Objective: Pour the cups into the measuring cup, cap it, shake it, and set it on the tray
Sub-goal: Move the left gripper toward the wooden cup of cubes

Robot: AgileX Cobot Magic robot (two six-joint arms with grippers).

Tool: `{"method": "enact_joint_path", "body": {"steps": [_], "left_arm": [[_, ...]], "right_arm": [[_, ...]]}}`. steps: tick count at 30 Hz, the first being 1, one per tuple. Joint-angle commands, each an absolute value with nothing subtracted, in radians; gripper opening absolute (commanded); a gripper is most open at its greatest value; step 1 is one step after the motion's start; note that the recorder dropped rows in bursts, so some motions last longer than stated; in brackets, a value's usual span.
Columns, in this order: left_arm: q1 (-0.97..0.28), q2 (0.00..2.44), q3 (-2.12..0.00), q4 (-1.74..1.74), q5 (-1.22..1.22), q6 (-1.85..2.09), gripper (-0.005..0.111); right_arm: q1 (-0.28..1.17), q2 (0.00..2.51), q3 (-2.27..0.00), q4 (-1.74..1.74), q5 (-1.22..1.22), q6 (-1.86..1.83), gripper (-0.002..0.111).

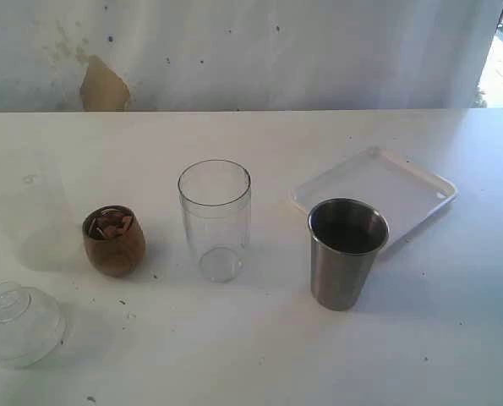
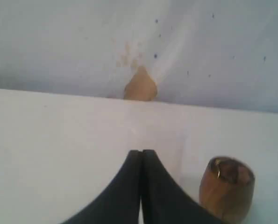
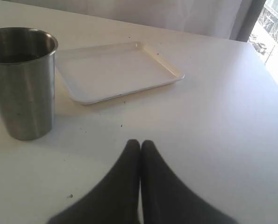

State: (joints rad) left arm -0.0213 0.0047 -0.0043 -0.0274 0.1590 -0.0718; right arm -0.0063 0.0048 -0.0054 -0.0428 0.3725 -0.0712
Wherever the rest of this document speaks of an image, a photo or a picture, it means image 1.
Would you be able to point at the stainless steel cup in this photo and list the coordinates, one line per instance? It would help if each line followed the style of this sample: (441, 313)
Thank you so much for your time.
(345, 238)

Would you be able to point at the brown wooden cup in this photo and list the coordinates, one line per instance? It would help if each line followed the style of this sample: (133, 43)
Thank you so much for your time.
(116, 257)

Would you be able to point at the translucent white plastic cup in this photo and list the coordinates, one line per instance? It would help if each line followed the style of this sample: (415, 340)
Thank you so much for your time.
(35, 215)

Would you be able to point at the clear plastic cup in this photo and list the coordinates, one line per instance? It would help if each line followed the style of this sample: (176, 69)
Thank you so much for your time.
(215, 196)

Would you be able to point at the clear dome lid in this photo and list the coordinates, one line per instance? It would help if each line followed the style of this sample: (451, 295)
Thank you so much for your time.
(31, 325)

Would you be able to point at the brown wooden cubes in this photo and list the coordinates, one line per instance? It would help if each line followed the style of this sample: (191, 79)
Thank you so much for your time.
(109, 224)

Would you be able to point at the white square plastic tray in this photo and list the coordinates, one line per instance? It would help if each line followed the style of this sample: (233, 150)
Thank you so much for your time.
(403, 192)

